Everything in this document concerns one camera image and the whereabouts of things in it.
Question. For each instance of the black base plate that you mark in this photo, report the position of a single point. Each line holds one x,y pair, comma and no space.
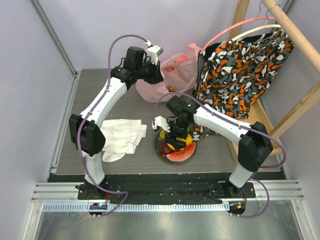
165,189

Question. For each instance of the patterned orange black garment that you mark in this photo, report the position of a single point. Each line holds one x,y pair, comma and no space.
232,75

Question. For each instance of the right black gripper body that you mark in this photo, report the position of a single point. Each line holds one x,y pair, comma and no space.
178,138

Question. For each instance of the red fake apple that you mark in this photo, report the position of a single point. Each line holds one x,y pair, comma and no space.
164,149

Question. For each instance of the wooden clothes rack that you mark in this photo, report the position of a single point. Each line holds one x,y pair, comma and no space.
291,107

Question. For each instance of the white cloth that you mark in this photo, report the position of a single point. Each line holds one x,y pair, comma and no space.
122,137

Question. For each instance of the brown fake longan bunch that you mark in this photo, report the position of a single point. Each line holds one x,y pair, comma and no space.
170,88

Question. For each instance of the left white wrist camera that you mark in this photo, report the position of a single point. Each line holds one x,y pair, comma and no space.
153,51

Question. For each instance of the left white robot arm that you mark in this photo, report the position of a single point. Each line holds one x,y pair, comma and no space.
85,128

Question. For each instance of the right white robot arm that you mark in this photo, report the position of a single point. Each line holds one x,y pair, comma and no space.
252,140

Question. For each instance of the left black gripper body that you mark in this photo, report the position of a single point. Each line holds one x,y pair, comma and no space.
148,72

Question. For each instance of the blue ceramic plate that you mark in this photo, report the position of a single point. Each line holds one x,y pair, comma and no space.
157,142

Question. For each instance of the cream clothes hanger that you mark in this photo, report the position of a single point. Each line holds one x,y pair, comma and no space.
266,26

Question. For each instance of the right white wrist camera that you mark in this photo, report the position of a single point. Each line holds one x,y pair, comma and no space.
160,122

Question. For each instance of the pink clothes hanger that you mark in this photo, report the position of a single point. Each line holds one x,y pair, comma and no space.
234,26

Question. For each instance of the pink plastic bag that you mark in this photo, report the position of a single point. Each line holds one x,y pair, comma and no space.
180,71

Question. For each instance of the fake watermelon slice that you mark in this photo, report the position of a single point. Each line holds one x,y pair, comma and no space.
182,155

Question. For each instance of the aluminium rail frame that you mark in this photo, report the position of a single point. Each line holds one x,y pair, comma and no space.
278,211

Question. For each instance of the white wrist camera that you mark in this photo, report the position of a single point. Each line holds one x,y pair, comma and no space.
160,122
153,51

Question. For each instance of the yellow fake starfruit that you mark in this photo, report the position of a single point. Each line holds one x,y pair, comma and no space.
162,134

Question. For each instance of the orange fake fruit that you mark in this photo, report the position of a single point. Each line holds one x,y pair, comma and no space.
177,144

